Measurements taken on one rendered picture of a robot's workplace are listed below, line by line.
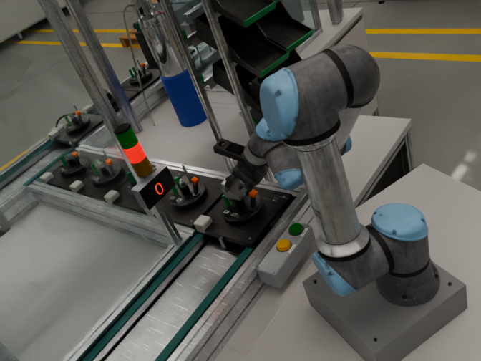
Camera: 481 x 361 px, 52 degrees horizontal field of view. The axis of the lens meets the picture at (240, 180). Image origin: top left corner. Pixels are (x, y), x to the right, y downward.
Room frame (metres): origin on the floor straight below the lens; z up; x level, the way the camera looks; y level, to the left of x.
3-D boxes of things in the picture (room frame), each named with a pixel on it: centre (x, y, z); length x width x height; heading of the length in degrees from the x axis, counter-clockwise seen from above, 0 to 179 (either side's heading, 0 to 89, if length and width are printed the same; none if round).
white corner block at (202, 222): (1.31, 0.17, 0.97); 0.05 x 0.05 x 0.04; 41
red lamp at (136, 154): (1.27, 0.25, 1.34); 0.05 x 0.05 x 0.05
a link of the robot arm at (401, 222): (0.80, -0.29, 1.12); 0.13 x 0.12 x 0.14; 99
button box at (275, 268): (1.08, -0.05, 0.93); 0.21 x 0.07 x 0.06; 131
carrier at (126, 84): (2.82, 0.32, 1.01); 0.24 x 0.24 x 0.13; 41
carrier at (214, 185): (1.49, 0.20, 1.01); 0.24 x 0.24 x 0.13; 41
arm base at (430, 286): (0.81, -0.30, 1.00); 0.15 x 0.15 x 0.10
